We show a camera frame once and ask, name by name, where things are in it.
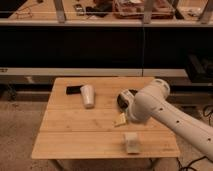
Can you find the dark box on right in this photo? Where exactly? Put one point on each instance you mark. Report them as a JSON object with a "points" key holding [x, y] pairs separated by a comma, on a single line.
{"points": [[199, 69]]}

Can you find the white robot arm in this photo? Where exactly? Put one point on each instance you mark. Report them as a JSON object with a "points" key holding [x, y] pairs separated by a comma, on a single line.
{"points": [[150, 101]]}

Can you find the wooden table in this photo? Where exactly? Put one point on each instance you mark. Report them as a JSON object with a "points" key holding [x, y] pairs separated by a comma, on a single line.
{"points": [[70, 131]]}

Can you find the dark green bowl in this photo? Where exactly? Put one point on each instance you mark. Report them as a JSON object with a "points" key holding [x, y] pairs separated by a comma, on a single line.
{"points": [[122, 105]]}

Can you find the long workbench shelf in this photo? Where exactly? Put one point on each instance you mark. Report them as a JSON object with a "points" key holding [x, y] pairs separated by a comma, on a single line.
{"points": [[107, 13]]}

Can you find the black rectangular block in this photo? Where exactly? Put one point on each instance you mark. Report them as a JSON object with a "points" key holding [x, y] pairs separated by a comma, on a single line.
{"points": [[73, 90]]}

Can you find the white sponge block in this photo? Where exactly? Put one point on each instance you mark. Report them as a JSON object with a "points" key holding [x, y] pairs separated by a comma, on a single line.
{"points": [[132, 144]]}

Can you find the white foam cup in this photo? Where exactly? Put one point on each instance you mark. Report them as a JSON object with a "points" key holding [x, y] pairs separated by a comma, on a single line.
{"points": [[88, 96]]}

